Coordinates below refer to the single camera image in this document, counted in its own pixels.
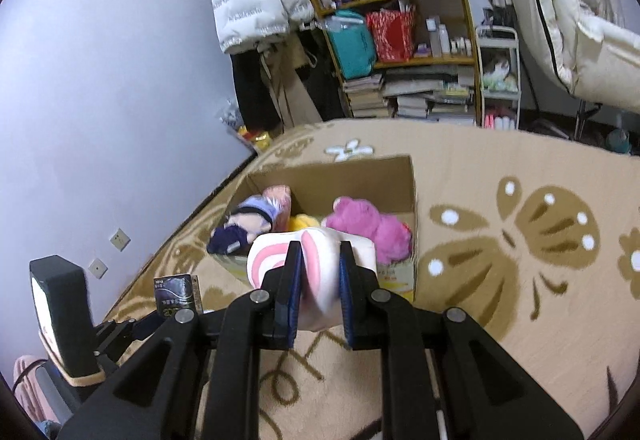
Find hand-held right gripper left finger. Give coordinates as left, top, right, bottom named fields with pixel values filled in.
left=59, top=240, right=303, bottom=440

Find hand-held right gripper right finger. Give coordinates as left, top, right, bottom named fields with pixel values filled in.
left=339, top=241, right=586, bottom=440

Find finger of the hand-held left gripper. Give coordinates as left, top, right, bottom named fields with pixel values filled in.
left=94, top=313, right=168, bottom=366

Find pink swirl roll plush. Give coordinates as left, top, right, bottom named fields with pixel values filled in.
left=246, top=227, right=378, bottom=333

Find brown cardboard box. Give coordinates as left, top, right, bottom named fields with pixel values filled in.
left=210, top=155, right=418, bottom=306

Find person's left forearm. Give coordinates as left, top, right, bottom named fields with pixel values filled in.
left=12, top=354, right=61, bottom=423

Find white green soft items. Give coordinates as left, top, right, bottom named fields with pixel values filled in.
left=482, top=58, right=518, bottom=91

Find dark printed packet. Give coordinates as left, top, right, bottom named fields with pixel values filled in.
left=153, top=273, right=202, bottom=317

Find yellow plush toy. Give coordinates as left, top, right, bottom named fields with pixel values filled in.
left=289, top=214, right=321, bottom=232

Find magenta bear plush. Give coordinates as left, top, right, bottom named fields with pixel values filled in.
left=321, top=196, right=413, bottom=266

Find purple haired doll plush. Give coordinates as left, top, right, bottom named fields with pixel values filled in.
left=206, top=194, right=281, bottom=256

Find pink striped plush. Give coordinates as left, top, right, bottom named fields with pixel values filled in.
left=262, top=185, right=293, bottom=226

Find colourful packets pile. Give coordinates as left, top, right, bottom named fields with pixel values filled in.
left=220, top=98, right=273, bottom=153

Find stack of books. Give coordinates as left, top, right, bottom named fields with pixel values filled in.
left=342, top=65, right=476, bottom=126

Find beige printed blanket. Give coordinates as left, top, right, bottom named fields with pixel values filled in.
left=102, top=117, right=640, bottom=440

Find black hanging garment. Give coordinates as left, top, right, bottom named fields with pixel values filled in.
left=230, top=50, right=283, bottom=133

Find beige coat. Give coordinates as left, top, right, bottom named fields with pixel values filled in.
left=257, top=38, right=321, bottom=126

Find teal bag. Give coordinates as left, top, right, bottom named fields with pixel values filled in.
left=327, top=10, right=377, bottom=78

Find red patterned bag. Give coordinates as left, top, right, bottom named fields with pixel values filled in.
left=365, top=9, right=417, bottom=62

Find dark metal stand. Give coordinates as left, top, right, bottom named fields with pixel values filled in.
left=520, top=95, right=621, bottom=143

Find white trolley cart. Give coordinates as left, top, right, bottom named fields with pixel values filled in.
left=475, top=25, right=522, bottom=130

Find teal round object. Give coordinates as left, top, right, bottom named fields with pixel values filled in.
left=605, top=127, right=632, bottom=155

